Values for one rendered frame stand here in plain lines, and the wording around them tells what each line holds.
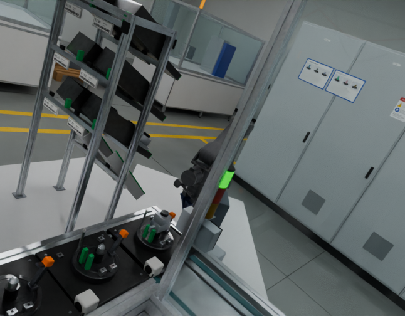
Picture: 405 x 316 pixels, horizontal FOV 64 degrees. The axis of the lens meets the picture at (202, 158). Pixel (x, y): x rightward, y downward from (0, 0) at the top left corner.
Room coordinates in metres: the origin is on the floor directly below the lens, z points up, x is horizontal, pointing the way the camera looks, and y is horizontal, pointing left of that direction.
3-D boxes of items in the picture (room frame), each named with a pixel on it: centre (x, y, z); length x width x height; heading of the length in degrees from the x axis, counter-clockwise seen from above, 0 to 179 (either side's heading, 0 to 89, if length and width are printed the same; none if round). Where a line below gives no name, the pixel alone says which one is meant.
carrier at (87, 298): (0.76, 0.17, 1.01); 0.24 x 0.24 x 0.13; 61
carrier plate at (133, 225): (0.98, 0.04, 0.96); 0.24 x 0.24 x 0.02; 61
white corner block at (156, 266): (0.85, 0.01, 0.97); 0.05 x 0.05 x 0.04; 61
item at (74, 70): (5.96, 2.81, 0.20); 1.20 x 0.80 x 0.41; 144
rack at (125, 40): (1.04, 0.42, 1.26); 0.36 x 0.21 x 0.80; 61
